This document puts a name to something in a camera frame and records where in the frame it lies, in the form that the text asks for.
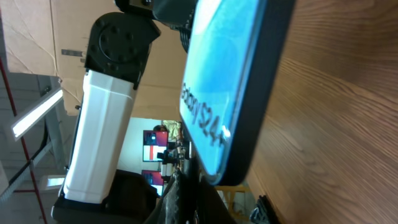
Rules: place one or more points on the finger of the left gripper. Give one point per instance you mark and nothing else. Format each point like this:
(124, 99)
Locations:
(186, 31)

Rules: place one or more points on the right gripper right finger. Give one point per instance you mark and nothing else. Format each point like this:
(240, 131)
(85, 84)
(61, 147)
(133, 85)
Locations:
(210, 207)

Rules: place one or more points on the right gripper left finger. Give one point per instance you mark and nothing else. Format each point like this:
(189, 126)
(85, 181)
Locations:
(168, 209)

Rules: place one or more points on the Samsung Galaxy smartphone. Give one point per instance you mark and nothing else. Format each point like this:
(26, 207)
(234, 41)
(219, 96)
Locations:
(232, 60)

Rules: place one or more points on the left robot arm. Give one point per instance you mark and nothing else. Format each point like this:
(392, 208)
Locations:
(94, 190)

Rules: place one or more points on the wooden chair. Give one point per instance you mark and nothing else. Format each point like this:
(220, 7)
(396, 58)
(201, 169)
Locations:
(229, 193)

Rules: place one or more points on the seated person in background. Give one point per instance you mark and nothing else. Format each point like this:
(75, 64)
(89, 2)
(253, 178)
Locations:
(174, 129)

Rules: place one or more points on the computer monitor red screen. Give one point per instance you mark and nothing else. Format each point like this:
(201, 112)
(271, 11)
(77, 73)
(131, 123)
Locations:
(154, 143)

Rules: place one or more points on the brown cardboard backdrop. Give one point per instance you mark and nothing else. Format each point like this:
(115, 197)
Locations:
(68, 39)

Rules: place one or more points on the ceiling light panel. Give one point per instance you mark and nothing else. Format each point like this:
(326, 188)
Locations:
(29, 117)

